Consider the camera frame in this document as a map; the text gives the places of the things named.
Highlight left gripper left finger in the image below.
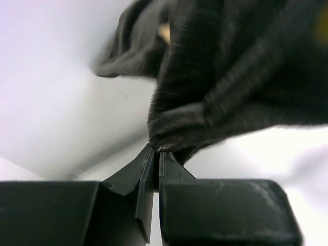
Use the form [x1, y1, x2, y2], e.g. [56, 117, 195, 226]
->
[1, 146, 154, 245]

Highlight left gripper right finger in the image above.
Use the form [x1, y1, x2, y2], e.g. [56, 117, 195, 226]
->
[159, 152, 302, 246]

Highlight black floral pillowcase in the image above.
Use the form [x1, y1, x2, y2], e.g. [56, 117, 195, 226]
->
[94, 1, 327, 163]

